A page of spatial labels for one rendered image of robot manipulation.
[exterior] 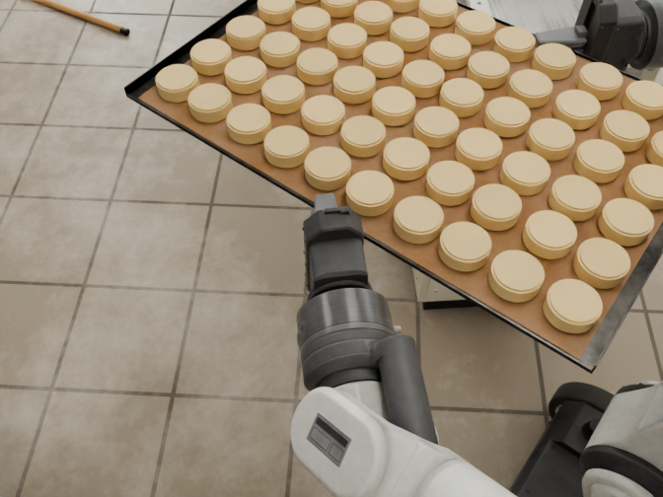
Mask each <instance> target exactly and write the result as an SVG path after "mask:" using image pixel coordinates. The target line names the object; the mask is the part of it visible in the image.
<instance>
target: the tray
mask: <svg viewBox="0 0 663 497"><path fill-rule="evenodd" d="M257 10H258V0H246V1H244V2H243V3H242V4H240V5H239V6H237V7H236V8H235V9H233V10H232V11H230V12H229V13H228V14H226V15H225V16H223V17H222V18H221V19H219V20H218V21H216V22H215V23H214V24H212V25H211V26H209V27H208V28H207V29H205V30H204V31H202V32H201V33H200V34H198V35H196V36H195V37H194V38H192V39H191V40H189V41H188V42H187V43H185V44H184V45H182V46H181V47H180V48H178V49H177V50H175V51H174V52H172V53H171V54H170V55H168V56H167V57H165V58H164V59H163V60H161V61H160V62H158V63H157V64H156V65H154V66H153V67H151V68H150V69H149V70H147V71H146V72H144V73H143V74H142V75H140V76H139V77H137V78H136V79H135V80H133V81H132V82H130V83H129V84H128V85H126V86H125V87H124V90H125V93H126V96H127V97H128V98H130V99H131V100H133V101H135V102H136V103H138V104H140V105H141V106H143V107H145V108H147V109H149V110H150V111H152V112H154V113H155V114H157V115H159V116H160V117H162V118H164V119H165V120H167V121H169V122H170V123H171V124H173V125H175V126H176V127H178V128H180V129H181V130H183V131H185V132H186V133H188V134H190V135H191V136H193V137H195V138H196V139H198V140H200V141H201V142H203V143H205V144H206V145H208V146H210V147H211V148H213V149H215V150H216V151H218V152H220V153H221V154H223V155H225V156H227V157H228V158H230V159H232V160H233V161H235V162H237V163H238V164H240V165H242V166H243V167H245V168H247V169H248V170H250V171H252V172H253V173H255V174H257V175H258V176H260V177H262V178H264V179H266V180H267V181H269V182H271V183H272V184H274V185H276V186H277V187H279V188H281V189H283V190H284V191H286V192H288V193H289V194H291V195H293V196H294V197H296V198H298V199H299V200H301V201H303V202H304V203H306V204H308V205H309V206H311V207H313V208H314V209H315V203H314V202H312V201H310V200H309V199H307V198H305V197H304V196H302V195H300V194H299V193H297V192H295V191H294V190H292V189H290V188H288V187H287V186H285V185H283V184H282V183H280V182H278V181H277V180H275V179H273V178H272V177H269V176H268V175H266V174H264V173H262V172H261V171H259V170H257V169H256V168H254V167H252V166H251V165H249V164H247V163H246V162H244V161H242V160H241V159H239V158H237V157H235V156H234V155H232V154H230V153H229V152H227V151H225V150H224V149H222V148H220V147H219V146H217V145H215V144H214V143H212V142H210V141H209V140H207V139H205V138H203V137H202V136H200V135H198V134H197V133H195V132H193V131H192V130H190V129H188V128H187V127H185V126H183V125H182V124H180V123H178V122H176V121H175V120H173V119H171V118H170V117H168V116H166V115H165V114H163V113H161V112H160V111H158V110H156V109H155V108H153V107H151V106H149V105H147V104H145V103H144V102H142V101H140V100H139V99H138V98H139V97H140V96H141V95H143V94H144V93H145V92H147V91H148V90H150V89H151V88H152V87H154V86H155V85H156V82H155V79H156V76H157V74H158V73H159V72H160V71H161V70H162V69H163V68H165V67H167V66H170V65H173V64H185V63H186V62H188V61H189V60H191V58H190V51H191V49H192V48H193V46H194V45H196V44H197V43H198V42H200V41H202V40H205V39H210V38H215V39H218V38H220V37H221V36H223V35H224V34H225V33H226V26H227V24H228V23H229V22H230V21H231V20H233V19H234V18H237V17H240V16H250V15H251V14H253V13H254V12H255V11H257ZM571 50H572V49H571ZM572 51H573V52H574V54H575V55H576V56H579V57H581V58H583V59H586V60H588V61H591V62H600V61H598V60H596V59H593V58H591V57H588V56H586V55H584V54H581V53H579V52H577V51H574V50H572ZM618 70H619V69H618ZM619 71H620V72H621V74H622V75H624V76H626V77H629V78H631V79H632V80H635V81H645V80H642V79H640V78H638V77H635V76H633V75H630V74H628V73H627V72H624V71H622V70H619ZM364 239H365V240H367V241H369V242H370V243H372V244H374V245H375V246H377V247H379V248H380V249H383V250H384V251H386V252H388V253H389V254H391V255H393V256H395V257H396V258H398V259H400V260H401V261H403V262H405V263H406V264H408V265H410V266H411V267H413V268H415V269H416V270H418V271H420V272H421V273H423V274H425V275H426V276H428V277H430V278H431V279H433V280H435V281H436V282H438V283H440V284H441V285H443V286H445V287H446V288H448V289H450V290H452V291H453V292H455V293H457V294H458V295H460V296H462V297H463V298H465V299H467V300H468V301H470V302H472V303H473V304H475V305H477V306H478V307H480V308H482V309H483V310H485V311H487V312H488V313H490V314H492V315H493V316H495V317H497V318H498V319H500V320H502V321H504V322H506V323H508V324H509V325H511V326H513V327H514V328H516V329H518V330H519V331H521V332H523V333H524V334H526V335H528V336H529V337H531V338H533V339H534V340H536V341H538V342H539V343H541V344H543V345H544V346H546V347H548V349H550V350H552V351H553V352H555V353H557V354H558V355H560V356H562V357H564V358H565V359H567V360H569V361H570V362H572V363H574V364H575V365H577V366H579V367H580V368H582V369H584V370H585V371H587V372H589V373H590V374H592V373H593V372H594V370H595V369H596V368H597V366H598V364H599V363H600V361H601V359H602V357H603V356H604V354H605V352H606V351H607V349H608V347H609V345H610V344H611V342H612V340H613V339H614V337H615V335H616V333H617V332H618V330H619V328H620V326H621V325H622V323H623V321H624V320H625V318H626V315H627V314H628V312H629V310H630V309H631V307H632V305H633V303H634V302H635V300H636V298H637V297H638V295H639V293H640V291H641V290H642V288H643V286H644V285H645V283H646V281H647V279H648V278H649V276H650V274H651V273H652V271H653V269H654V267H655V266H656V264H657V262H658V261H659V259H660V257H661V255H662V254H663V222H662V223H661V225H660V227H659V228H658V230H657V232H656V233H655V235H654V237H653V238H652V240H651V242H650V243H649V245H648V247H647V248H646V250H645V252H644V253H643V255H642V257H641V258H640V260H639V262H638V263H637V265H636V267H635V268H634V270H633V272H632V273H631V275H630V276H629V278H628V280H627V281H626V284H625V285H624V287H623V289H622V290H621V292H620V294H619V295H618V297H617V298H616V299H615V301H614V303H613V304H612V306H611V308H610V309H609V311H608V313H607V314H606V316H605V318H604V319H603V321H602V323H601V324H600V326H599V328H598V329H597V331H596V333H595V334H594V336H593V337H592V339H591V341H590V342H589V344H588V346H587V347H586V349H585V351H584V352H583V354H582V356H581V357H580V359H579V360H578V359H576V358H575V357H573V356H571V355H570V354H568V353H566V352H565V351H563V350H561V349H559V348H558V347H556V346H554V345H553V344H551V343H549V342H548V341H546V340H544V339H543V338H541V337H539V336H538V335H537V334H535V333H533V332H532V331H530V330H528V329H527V328H525V327H523V326H522V325H520V324H518V323H517V322H515V321H513V320H512V319H509V318H507V317H506V316H504V315H502V314H501V313H499V312H497V311H496V310H494V309H492V308H491V307H489V306H487V305H486V304H484V303H482V302H480V301H479V300H477V299H475V298H474V297H472V296H470V295H469V294H467V293H465V292H464V291H462V290H460V289H459V288H457V287H455V286H453V285H452V284H450V283H448V282H447V281H445V280H443V279H442V278H440V277H438V276H437V275H435V274H433V273H432V272H430V271H428V270H426V269H425V268H423V267H421V266H420V265H418V264H416V263H415V262H413V261H411V260H410V259H408V258H406V257H405V256H403V255H401V254H399V253H398V252H396V251H394V250H393V249H391V248H389V247H387V246H385V245H384V244H382V243H380V242H379V241H377V240H375V239H374V238H372V237H370V236H368V235H367V234H365V233H364Z"/></svg>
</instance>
